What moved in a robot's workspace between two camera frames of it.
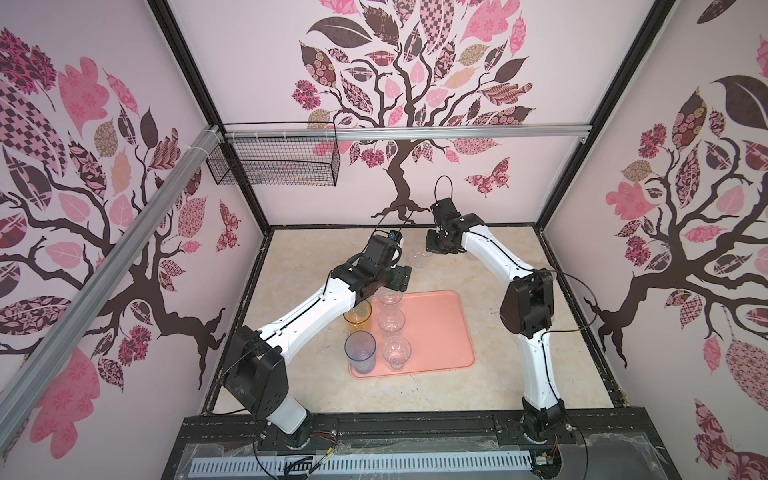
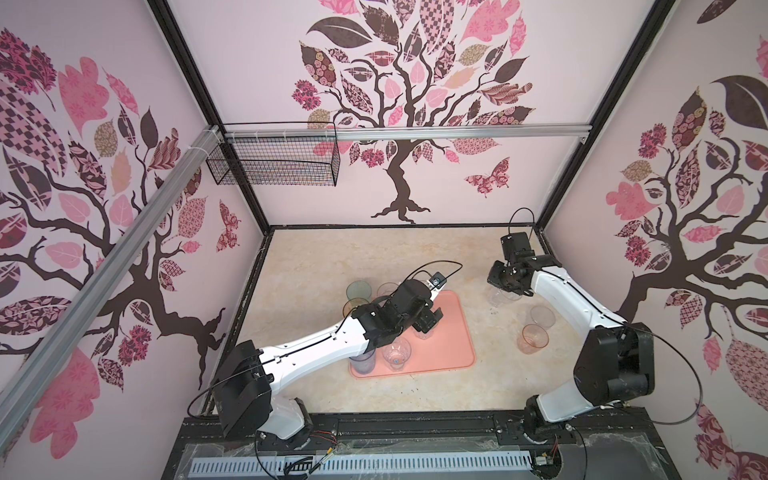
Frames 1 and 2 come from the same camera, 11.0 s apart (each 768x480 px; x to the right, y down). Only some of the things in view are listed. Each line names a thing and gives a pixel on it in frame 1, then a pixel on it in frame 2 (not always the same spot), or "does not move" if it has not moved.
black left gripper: x=400 y=277 → x=427 y=319
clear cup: x=396 y=351 does not move
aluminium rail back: x=398 y=133 does not move
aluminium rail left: x=33 y=380 does not move
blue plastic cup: x=360 y=348 does not move
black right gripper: x=430 y=246 → x=492 y=277
